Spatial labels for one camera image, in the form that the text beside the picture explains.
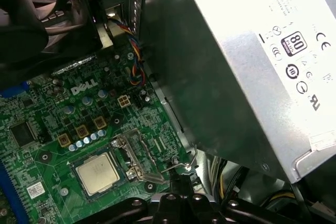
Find white barcode sticker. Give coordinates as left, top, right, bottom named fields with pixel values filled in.
left=26, top=180, right=45, bottom=198

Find blue expansion slot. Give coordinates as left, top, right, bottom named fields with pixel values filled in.
left=0, top=159, right=29, bottom=224

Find grey power supply unit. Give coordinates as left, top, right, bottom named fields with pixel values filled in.
left=139, top=0, right=336, bottom=184

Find green Dell motherboard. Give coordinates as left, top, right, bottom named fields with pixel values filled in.
left=0, top=53, right=200, bottom=224

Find blue VGA port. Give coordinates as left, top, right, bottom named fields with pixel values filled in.
left=0, top=81, right=31, bottom=99

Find black PC case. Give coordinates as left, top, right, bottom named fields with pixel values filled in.
left=23, top=0, right=148, bottom=46

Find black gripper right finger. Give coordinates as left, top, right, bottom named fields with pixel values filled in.
left=181, top=174, right=292, bottom=224

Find black square chip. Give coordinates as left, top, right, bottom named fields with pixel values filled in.
left=9, top=120, right=36, bottom=147

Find metal socket cover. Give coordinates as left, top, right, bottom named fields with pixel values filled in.
left=111, top=127, right=169, bottom=185

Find cream four-pin power connector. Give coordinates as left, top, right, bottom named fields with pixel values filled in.
left=117, top=94, right=131, bottom=109

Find yellow and black power cables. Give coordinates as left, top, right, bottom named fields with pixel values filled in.
left=212, top=155, right=316, bottom=209

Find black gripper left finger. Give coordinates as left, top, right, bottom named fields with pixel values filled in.
left=86, top=173, right=184, bottom=224

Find black case fan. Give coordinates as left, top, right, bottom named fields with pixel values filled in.
left=0, top=0, right=106, bottom=88

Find silver-topped CPU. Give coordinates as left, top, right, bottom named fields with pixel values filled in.
left=70, top=152, right=124, bottom=197

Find CPU socket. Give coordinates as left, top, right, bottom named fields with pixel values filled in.
left=67, top=140, right=137, bottom=202

